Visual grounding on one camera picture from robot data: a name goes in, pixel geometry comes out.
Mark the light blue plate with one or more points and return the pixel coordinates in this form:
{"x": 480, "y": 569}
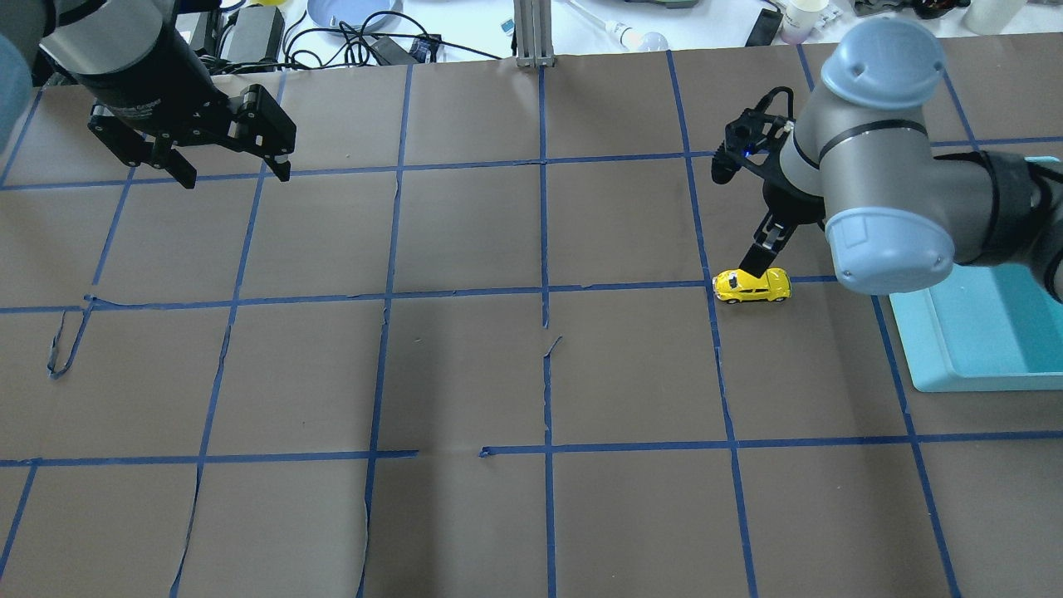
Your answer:
{"x": 329, "y": 14}

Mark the light blue plastic bin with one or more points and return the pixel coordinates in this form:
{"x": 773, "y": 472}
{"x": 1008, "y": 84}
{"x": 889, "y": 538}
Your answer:
{"x": 981, "y": 329}

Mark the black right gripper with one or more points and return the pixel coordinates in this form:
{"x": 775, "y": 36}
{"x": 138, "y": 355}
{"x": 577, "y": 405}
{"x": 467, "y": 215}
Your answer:
{"x": 787, "y": 203}

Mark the black power adapter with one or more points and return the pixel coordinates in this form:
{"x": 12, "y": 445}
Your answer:
{"x": 254, "y": 36}

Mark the white paper cup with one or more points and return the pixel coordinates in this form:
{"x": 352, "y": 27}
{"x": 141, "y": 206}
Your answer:
{"x": 799, "y": 19}

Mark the yellow beetle toy car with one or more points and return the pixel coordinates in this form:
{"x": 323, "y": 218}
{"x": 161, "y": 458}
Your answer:
{"x": 735, "y": 286}

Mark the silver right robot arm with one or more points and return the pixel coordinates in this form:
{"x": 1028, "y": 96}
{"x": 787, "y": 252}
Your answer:
{"x": 858, "y": 162}

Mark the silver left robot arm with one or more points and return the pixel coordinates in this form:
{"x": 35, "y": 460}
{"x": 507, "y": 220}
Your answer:
{"x": 90, "y": 40}

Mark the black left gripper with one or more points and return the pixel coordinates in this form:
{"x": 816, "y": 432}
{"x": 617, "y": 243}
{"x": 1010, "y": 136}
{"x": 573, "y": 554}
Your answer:
{"x": 143, "y": 81}

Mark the aluminium frame post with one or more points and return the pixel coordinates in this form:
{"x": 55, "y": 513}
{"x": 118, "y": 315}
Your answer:
{"x": 533, "y": 38}

